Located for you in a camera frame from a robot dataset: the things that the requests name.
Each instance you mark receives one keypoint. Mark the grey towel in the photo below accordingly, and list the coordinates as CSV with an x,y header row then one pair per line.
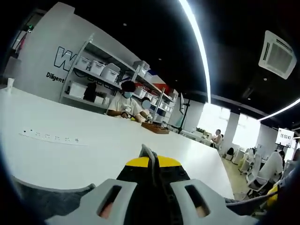
x,y
47,199

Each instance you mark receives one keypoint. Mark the white office chair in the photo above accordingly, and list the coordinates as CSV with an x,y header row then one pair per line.
x,y
254,178

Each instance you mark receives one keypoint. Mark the green potted plant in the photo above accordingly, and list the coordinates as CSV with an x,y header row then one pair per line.
x,y
201,131

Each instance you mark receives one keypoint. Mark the ceiling light strip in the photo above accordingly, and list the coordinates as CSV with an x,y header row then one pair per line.
x,y
202,47
281,109

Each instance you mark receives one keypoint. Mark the wooden tray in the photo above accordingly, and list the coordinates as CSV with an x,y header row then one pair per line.
x,y
154,128

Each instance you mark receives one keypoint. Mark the black tripod stand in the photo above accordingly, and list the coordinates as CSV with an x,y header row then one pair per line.
x,y
184,116

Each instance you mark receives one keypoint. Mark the black bag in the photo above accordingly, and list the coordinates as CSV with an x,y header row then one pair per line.
x,y
90,92

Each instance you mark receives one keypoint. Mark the grey metal storage shelf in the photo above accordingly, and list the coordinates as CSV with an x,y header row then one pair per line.
x,y
98,77

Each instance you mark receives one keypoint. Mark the ceiling air conditioner unit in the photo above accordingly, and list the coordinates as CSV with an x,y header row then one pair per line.
x,y
277,55

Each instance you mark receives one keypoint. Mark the white paper cup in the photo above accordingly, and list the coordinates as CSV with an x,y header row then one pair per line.
x,y
10,84

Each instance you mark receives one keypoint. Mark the green exit sign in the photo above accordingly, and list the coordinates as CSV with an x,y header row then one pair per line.
x,y
29,27

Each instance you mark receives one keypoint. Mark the wall clock screen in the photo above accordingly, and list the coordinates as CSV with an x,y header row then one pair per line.
x,y
284,137

